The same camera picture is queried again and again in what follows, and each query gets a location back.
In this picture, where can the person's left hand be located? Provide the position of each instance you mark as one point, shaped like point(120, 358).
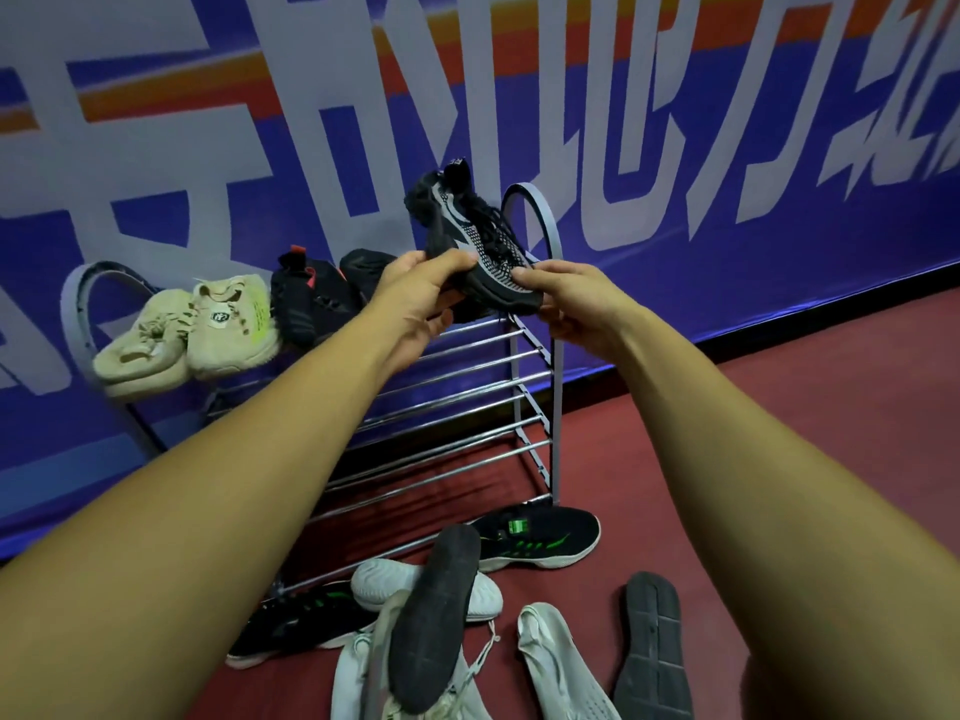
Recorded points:
point(412, 307)

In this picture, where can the person's right hand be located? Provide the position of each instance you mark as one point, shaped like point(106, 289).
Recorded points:
point(585, 307)

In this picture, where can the plain black shoe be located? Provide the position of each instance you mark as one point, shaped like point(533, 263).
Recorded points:
point(480, 239)

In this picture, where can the grey metal shoe rack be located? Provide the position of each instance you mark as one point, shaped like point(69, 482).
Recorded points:
point(536, 412)

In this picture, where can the beige sneaker green stripe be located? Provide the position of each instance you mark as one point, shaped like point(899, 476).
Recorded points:
point(232, 329)

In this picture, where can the black green sneaker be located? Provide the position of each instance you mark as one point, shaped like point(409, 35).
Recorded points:
point(300, 622)
point(547, 536)

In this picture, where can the beige knit sneaker plain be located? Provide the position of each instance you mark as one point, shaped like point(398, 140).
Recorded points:
point(142, 359)

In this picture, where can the grey white sneaker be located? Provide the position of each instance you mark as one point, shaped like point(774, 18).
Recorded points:
point(382, 581)
point(472, 689)

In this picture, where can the black shoe orange marks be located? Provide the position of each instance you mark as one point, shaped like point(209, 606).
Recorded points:
point(435, 622)

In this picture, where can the tan chunky sneaker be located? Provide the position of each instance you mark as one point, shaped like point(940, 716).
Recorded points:
point(382, 644)

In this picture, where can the black orange sneaker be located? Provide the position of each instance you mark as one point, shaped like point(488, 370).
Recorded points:
point(652, 652)

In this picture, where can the white knit sneaker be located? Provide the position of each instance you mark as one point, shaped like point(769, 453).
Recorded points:
point(559, 667)
point(349, 682)

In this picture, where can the person's left forearm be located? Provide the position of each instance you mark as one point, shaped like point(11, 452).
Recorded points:
point(187, 532)

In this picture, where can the person's right forearm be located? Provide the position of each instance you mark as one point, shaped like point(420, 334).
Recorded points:
point(787, 517)

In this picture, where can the blue printed wall banner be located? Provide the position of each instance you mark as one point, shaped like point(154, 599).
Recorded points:
point(750, 239)

